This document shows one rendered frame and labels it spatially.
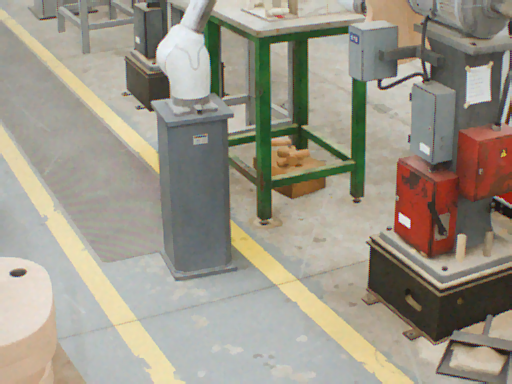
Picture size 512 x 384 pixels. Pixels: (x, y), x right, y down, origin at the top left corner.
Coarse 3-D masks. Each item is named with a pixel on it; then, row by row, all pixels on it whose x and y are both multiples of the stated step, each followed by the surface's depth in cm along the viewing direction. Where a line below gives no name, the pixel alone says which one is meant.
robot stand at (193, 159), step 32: (160, 128) 389; (192, 128) 377; (224, 128) 383; (160, 160) 398; (192, 160) 383; (224, 160) 388; (192, 192) 388; (224, 192) 393; (192, 224) 394; (224, 224) 399; (192, 256) 400; (224, 256) 405
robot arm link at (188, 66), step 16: (176, 48) 374; (192, 48) 372; (176, 64) 373; (192, 64) 372; (208, 64) 377; (176, 80) 376; (192, 80) 374; (208, 80) 379; (176, 96) 379; (192, 96) 377
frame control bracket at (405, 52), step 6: (390, 48) 342; (396, 48) 342; (402, 48) 342; (408, 48) 343; (414, 48) 344; (378, 54) 342; (384, 54) 338; (390, 54) 339; (396, 54) 341; (402, 54) 342; (408, 54) 343; (414, 54) 344; (384, 60) 339; (390, 60) 340
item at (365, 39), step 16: (352, 32) 341; (368, 32) 336; (384, 32) 340; (352, 48) 344; (368, 48) 339; (384, 48) 342; (352, 64) 346; (368, 64) 341; (384, 64) 345; (368, 80) 344; (400, 80) 346
